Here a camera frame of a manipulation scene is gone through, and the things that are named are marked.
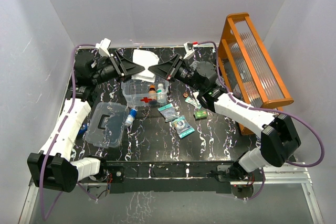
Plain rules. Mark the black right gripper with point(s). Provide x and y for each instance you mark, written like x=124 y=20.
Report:
x=169 y=70

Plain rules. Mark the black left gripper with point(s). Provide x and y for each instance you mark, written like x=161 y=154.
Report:
x=122 y=66

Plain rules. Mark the white blue mask packet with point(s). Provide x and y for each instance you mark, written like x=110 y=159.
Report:
x=146 y=59

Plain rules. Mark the brown bottle orange cap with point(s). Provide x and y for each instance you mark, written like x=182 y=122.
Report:
x=152 y=97

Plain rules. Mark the clear first aid box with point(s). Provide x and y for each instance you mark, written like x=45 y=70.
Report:
x=135 y=92

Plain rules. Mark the teal packet with round item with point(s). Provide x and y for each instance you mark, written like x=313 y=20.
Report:
x=182 y=127

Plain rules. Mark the teal topped bead packet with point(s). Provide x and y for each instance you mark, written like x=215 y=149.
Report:
x=169 y=113

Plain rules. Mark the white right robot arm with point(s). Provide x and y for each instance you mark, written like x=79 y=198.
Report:
x=278 y=135

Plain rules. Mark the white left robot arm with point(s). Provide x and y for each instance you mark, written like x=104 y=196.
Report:
x=51 y=167

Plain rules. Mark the white teal sachet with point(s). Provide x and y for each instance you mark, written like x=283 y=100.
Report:
x=192 y=99

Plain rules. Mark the blue white tube bottle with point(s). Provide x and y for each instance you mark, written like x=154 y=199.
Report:
x=131 y=117

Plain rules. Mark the green small box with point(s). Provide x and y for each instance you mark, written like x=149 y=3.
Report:
x=201 y=114

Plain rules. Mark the blue clamp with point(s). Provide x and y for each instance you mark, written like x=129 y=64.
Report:
x=83 y=129

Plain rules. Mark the orange wooden rack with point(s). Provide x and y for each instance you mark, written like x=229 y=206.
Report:
x=247 y=67

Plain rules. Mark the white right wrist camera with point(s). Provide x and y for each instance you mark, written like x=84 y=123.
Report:
x=189 y=50

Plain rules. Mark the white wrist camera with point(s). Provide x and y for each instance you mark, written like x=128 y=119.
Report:
x=189 y=50
x=103 y=47

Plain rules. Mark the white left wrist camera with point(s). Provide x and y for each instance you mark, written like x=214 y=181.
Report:
x=103 y=47

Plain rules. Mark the clear box lid black handle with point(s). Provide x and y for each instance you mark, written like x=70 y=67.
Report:
x=106 y=126

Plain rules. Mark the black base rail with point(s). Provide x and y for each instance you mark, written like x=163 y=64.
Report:
x=176 y=176

